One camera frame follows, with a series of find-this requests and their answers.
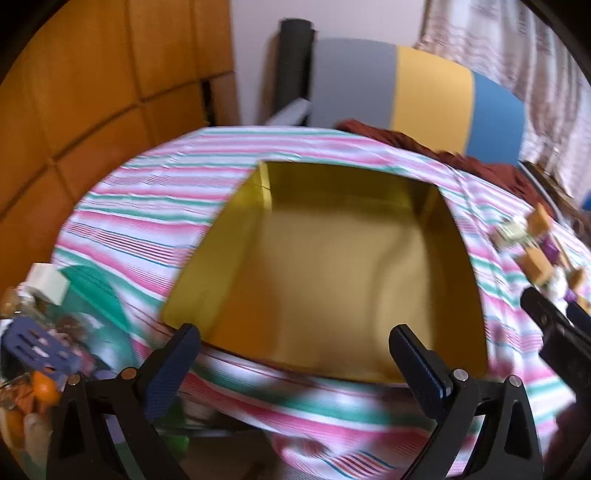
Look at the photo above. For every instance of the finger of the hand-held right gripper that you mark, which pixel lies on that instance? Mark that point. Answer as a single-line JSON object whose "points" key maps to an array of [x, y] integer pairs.
{"points": [[581, 317], [563, 341]]}

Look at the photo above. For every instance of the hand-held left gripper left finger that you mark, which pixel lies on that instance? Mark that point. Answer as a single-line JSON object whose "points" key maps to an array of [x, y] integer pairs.
{"points": [[171, 369]]}

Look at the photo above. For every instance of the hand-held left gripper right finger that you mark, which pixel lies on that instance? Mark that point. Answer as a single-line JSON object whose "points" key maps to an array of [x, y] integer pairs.
{"points": [[415, 364]]}

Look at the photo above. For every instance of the cream carton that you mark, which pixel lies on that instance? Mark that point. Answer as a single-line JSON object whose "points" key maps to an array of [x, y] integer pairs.
{"points": [[535, 267]]}

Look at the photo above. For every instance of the gold tin box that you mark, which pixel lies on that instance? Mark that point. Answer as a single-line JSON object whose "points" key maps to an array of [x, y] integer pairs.
{"points": [[323, 277]]}

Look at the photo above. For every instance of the green plastic basket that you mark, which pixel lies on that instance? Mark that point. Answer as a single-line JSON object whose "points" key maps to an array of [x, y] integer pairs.
{"points": [[101, 304]]}

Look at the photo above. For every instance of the orange fruit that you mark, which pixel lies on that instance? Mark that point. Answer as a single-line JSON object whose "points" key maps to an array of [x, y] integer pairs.
{"points": [[45, 387]]}

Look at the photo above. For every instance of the blue perforated plastic holder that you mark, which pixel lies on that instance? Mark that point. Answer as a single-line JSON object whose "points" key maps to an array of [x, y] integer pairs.
{"points": [[37, 346]]}

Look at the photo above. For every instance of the small cream box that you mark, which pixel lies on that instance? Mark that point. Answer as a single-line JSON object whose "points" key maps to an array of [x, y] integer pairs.
{"points": [[48, 282]]}

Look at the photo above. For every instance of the striped bedsheet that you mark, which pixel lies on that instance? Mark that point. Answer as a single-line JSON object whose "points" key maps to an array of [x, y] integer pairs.
{"points": [[161, 207]]}

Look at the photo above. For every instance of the brown blanket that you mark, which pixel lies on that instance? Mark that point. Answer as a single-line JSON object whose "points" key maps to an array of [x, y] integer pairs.
{"points": [[498, 175]]}

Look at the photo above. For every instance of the glass jar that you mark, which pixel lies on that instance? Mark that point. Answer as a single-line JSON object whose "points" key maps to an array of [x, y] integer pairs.
{"points": [[16, 304]]}

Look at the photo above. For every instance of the patterned beige curtain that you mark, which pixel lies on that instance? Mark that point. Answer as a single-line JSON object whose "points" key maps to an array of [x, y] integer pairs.
{"points": [[531, 69]]}

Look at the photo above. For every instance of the grey yellow blue headboard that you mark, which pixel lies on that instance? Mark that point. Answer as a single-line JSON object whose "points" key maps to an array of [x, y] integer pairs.
{"points": [[415, 92]]}

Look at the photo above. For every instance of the wooden wardrobe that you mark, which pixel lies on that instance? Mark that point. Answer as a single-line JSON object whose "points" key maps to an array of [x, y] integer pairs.
{"points": [[92, 92]]}

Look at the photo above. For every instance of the black rolled mat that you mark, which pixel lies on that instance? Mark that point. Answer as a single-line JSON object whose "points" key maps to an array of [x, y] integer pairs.
{"points": [[295, 69]]}

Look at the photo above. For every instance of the grey bed frame rail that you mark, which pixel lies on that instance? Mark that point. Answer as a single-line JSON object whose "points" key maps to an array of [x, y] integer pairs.
{"points": [[542, 184], [288, 113]]}

